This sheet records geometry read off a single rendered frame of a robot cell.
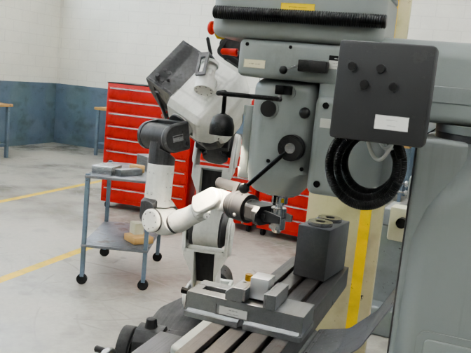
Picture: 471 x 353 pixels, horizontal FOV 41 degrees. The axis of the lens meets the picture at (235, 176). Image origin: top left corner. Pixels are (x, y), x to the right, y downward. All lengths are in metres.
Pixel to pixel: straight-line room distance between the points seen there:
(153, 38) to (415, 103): 11.01
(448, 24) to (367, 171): 9.23
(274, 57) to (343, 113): 0.37
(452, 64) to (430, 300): 0.57
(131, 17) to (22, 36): 2.03
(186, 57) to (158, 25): 9.97
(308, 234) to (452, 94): 0.87
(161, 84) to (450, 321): 1.21
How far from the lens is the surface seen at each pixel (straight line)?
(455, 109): 1.62
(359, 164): 1.64
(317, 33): 1.65
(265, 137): 1.72
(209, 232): 2.50
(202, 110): 2.12
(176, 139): 2.10
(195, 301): 1.83
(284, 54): 1.68
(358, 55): 1.38
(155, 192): 2.11
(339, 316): 3.72
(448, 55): 1.62
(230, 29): 1.73
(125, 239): 5.00
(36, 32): 12.84
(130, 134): 7.26
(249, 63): 1.71
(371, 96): 1.37
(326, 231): 2.24
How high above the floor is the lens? 1.62
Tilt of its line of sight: 9 degrees down
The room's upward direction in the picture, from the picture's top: 6 degrees clockwise
